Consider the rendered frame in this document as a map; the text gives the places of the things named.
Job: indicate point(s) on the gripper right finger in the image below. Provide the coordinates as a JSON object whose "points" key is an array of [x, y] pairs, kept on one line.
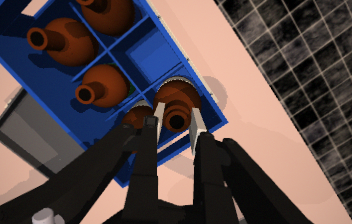
{"points": [[258, 197]]}

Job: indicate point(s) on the blue divided crate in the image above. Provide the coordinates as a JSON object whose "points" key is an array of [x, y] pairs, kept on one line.
{"points": [[142, 53]]}

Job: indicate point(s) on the grey square tray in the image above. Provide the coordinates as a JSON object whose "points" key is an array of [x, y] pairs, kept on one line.
{"points": [[33, 135]]}

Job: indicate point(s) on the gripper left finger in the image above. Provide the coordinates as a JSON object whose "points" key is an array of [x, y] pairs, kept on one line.
{"points": [[68, 196]]}

